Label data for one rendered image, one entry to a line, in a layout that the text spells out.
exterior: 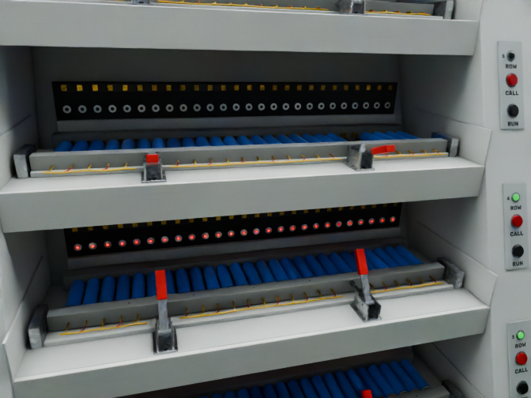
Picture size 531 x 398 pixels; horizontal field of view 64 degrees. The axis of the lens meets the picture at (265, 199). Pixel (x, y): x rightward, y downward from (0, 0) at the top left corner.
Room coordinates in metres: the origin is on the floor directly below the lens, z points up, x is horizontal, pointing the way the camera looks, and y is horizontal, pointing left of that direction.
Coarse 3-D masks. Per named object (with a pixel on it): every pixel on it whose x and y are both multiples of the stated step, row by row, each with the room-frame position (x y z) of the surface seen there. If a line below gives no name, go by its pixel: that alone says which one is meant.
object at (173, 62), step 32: (64, 64) 0.64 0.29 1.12; (96, 64) 0.65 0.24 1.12; (128, 64) 0.67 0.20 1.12; (160, 64) 0.68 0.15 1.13; (192, 64) 0.69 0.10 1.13; (224, 64) 0.70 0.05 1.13; (256, 64) 0.72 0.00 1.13; (288, 64) 0.73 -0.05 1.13; (320, 64) 0.75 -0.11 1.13; (352, 64) 0.76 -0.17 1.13; (384, 64) 0.78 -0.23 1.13; (64, 256) 0.64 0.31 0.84
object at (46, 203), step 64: (64, 128) 0.62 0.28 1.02; (128, 128) 0.64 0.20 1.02; (192, 128) 0.66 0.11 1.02; (448, 128) 0.66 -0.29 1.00; (0, 192) 0.44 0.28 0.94; (64, 192) 0.46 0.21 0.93; (128, 192) 0.47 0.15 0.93; (192, 192) 0.49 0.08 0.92; (256, 192) 0.51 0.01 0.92; (320, 192) 0.54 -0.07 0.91; (384, 192) 0.56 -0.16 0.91; (448, 192) 0.59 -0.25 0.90
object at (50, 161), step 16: (272, 144) 0.58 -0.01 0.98; (288, 144) 0.58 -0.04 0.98; (304, 144) 0.58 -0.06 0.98; (320, 144) 0.59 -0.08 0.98; (336, 144) 0.59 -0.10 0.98; (352, 144) 0.59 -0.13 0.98; (368, 144) 0.60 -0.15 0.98; (384, 144) 0.60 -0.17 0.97; (400, 144) 0.61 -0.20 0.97; (416, 144) 0.62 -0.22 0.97; (432, 144) 0.62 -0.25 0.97; (32, 160) 0.49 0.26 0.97; (48, 160) 0.50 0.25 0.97; (64, 160) 0.50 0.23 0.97; (80, 160) 0.50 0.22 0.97; (96, 160) 0.51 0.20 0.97; (112, 160) 0.51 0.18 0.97; (128, 160) 0.52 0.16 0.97; (176, 160) 0.53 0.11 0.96; (192, 160) 0.54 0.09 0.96; (208, 160) 0.54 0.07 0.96; (224, 160) 0.55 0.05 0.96; (240, 160) 0.56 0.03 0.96; (256, 160) 0.56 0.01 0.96; (288, 160) 0.56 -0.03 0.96; (304, 160) 0.56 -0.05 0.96
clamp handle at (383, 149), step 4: (360, 148) 0.56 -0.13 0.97; (364, 148) 0.56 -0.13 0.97; (372, 148) 0.52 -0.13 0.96; (376, 148) 0.51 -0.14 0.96; (380, 148) 0.50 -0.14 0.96; (384, 148) 0.50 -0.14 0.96; (388, 148) 0.49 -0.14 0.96; (392, 148) 0.49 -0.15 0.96; (360, 152) 0.55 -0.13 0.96; (364, 152) 0.54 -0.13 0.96; (368, 152) 0.53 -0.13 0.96; (372, 152) 0.52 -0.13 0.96; (376, 152) 0.51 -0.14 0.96; (380, 152) 0.50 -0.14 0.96; (384, 152) 0.50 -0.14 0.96; (388, 152) 0.51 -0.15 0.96
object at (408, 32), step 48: (0, 0) 0.44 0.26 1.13; (48, 0) 0.50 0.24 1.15; (96, 0) 0.51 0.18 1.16; (144, 0) 0.51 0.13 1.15; (192, 0) 0.56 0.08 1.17; (240, 0) 0.58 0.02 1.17; (288, 0) 0.59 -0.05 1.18; (336, 0) 0.61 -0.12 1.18; (384, 0) 0.74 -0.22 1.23; (432, 0) 0.68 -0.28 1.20; (480, 0) 0.59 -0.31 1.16; (192, 48) 0.51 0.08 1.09; (240, 48) 0.52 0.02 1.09; (288, 48) 0.54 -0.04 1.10; (336, 48) 0.55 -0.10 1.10; (384, 48) 0.57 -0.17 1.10; (432, 48) 0.59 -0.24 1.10
